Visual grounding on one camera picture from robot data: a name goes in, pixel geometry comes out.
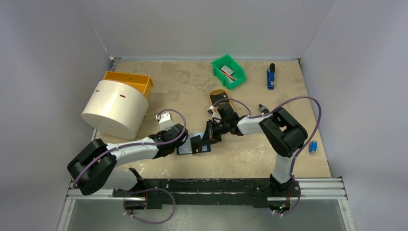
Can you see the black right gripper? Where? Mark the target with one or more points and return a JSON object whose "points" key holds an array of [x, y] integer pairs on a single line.
{"points": [[208, 132]]}

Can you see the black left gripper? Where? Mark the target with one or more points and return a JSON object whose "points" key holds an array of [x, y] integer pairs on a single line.
{"points": [[161, 133]]}

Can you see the black VIP credit cards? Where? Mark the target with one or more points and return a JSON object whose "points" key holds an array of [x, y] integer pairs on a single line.
{"points": [[215, 97]]}

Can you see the blue stapler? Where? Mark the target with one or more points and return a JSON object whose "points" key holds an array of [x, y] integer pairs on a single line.
{"points": [[271, 77]]}

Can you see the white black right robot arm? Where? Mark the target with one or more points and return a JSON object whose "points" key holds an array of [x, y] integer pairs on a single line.
{"points": [[282, 130]]}

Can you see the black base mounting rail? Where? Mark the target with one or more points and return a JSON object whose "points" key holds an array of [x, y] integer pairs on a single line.
{"points": [[256, 192]]}

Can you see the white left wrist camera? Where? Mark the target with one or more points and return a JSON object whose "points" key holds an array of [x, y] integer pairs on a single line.
{"points": [[165, 121]]}

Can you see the green plastic bin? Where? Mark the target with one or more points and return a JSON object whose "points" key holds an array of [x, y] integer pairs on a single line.
{"points": [[232, 64]]}

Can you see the yellow wooden box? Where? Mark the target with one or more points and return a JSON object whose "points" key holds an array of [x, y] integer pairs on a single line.
{"points": [[142, 83]]}

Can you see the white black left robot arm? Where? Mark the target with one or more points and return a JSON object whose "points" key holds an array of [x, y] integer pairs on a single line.
{"points": [[92, 167]]}

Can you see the blue leather card holder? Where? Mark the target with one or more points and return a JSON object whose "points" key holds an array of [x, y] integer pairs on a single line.
{"points": [[190, 145]]}

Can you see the white cylindrical container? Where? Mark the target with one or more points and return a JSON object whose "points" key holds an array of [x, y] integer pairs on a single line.
{"points": [[116, 109]]}

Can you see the small blue eraser block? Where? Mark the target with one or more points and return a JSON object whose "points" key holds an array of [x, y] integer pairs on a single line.
{"points": [[313, 146]]}

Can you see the items inside green bin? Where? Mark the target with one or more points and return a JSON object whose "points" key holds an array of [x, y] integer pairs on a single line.
{"points": [[227, 72]]}

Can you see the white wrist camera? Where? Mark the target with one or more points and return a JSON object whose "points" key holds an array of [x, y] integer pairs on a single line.
{"points": [[165, 121], [213, 113]]}

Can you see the tan oval plastic tray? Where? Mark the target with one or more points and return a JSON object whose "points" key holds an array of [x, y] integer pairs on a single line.
{"points": [[221, 104]]}

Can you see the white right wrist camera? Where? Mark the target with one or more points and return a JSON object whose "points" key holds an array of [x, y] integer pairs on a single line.
{"points": [[213, 113]]}

